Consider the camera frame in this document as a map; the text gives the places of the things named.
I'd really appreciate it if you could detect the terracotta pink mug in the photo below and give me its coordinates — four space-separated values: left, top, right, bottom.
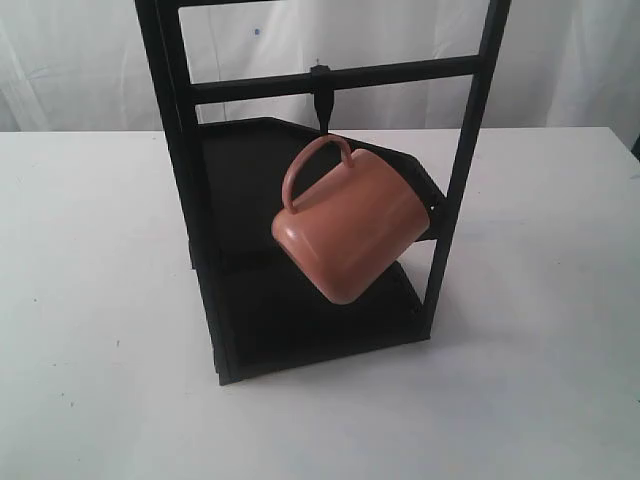
271 135 430 305

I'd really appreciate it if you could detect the black metal shelf rack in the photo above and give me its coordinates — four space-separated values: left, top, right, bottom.
135 1 510 385

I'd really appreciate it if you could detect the white backdrop curtain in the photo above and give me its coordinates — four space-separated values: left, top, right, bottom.
1 1 639 144

